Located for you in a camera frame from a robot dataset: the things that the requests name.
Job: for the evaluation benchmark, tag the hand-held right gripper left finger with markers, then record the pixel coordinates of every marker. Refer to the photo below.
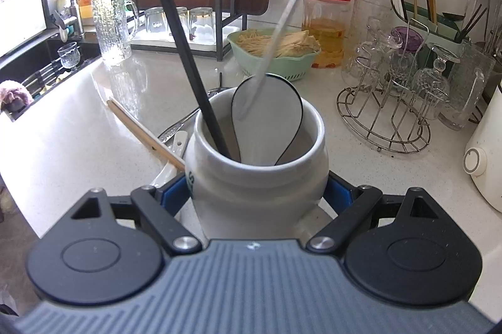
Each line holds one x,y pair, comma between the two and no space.
174,196

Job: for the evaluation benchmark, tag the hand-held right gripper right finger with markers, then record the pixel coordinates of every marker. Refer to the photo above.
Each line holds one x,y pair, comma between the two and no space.
339,196

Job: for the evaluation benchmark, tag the white ceramic spoon black rim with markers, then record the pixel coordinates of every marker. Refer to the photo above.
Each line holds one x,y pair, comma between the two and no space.
266,138
162,177

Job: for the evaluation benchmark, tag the white mug green logo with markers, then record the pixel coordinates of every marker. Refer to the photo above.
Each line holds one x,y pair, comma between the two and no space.
255,200

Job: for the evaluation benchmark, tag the silver metal fork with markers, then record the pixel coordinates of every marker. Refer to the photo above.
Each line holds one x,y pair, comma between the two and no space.
247,108

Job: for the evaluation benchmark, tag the black chopstick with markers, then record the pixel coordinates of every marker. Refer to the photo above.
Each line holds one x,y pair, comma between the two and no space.
220,81
183,44

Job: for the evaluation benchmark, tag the green plastic basket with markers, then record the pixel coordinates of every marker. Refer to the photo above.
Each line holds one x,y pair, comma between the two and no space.
290,69

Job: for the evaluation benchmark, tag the cut crystal goblet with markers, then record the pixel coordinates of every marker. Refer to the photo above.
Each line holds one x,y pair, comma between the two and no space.
431,91

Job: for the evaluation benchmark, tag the white electric cooker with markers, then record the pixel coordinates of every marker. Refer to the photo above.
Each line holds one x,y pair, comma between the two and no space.
486,161

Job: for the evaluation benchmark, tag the red lid plastic jar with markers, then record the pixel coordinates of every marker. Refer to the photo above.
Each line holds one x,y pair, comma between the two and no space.
325,36

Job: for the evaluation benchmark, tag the white drain tray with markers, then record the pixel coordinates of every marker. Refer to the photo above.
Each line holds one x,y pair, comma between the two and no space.
204,36

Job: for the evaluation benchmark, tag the clear stemmed glass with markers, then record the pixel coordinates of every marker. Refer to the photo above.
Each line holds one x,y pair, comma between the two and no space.
388,40

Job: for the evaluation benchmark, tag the frosted glass jug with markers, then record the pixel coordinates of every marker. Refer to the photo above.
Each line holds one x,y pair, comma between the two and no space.
470,91

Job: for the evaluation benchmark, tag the tall clear glass jug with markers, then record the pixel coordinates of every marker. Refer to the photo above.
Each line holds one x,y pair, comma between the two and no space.
361,28

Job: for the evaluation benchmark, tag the bundle of bamboo skewers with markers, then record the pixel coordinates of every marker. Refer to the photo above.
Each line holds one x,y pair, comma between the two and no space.
251,42

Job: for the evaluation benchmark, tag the upturned drinking glass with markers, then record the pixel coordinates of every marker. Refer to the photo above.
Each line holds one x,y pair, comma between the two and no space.
202,24
156,20
181,20

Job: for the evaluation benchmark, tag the purple cup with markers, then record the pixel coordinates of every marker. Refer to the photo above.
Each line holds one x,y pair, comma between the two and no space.
408,36

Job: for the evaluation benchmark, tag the small stemmed glass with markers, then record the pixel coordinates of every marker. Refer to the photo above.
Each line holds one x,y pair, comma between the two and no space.
69,55

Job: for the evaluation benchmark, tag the textured glass pitcher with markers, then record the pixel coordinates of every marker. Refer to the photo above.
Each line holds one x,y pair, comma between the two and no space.
111,32

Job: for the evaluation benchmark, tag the black sink drain rack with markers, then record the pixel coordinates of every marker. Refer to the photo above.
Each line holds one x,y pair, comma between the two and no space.
43,77

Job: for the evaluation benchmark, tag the pink cloth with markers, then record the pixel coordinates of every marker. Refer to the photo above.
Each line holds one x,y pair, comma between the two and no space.
13,91

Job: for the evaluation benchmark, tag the black kitchen sink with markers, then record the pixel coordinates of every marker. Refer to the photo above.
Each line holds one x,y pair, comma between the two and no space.
27,55

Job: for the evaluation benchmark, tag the white appliance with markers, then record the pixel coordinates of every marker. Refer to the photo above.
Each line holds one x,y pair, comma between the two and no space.
19,20

